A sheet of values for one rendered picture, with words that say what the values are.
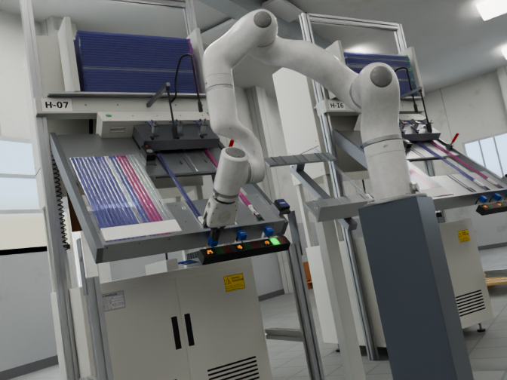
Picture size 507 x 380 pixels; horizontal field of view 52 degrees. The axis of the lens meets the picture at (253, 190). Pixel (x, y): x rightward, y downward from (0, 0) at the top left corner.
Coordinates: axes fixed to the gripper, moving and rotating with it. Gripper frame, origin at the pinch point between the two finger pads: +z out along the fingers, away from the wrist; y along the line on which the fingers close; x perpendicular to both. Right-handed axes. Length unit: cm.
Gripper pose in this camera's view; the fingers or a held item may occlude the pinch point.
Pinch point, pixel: (214, 234)
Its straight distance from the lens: 171.7
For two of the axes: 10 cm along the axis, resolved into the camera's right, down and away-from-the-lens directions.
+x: -4.7, -5.6, 6.8
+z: -2.3, 8.2, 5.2
